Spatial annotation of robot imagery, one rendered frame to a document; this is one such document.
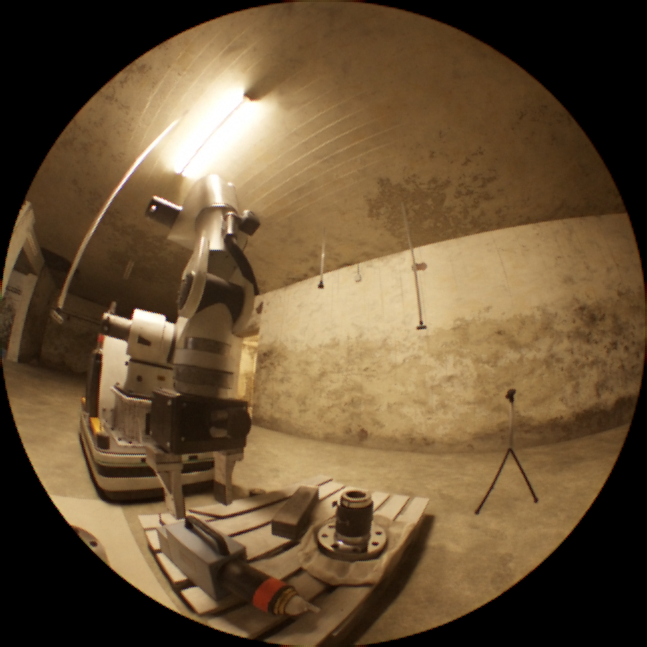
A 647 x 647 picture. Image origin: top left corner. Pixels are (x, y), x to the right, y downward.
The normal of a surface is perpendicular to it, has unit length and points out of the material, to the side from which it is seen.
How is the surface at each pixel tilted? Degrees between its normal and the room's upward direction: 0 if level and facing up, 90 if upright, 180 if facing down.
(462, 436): 90
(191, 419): 90
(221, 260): 150
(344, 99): 180
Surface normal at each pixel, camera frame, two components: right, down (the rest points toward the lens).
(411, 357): -0.58, -0.27
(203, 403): 0.90, -0.09
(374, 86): -0.04, 0.95
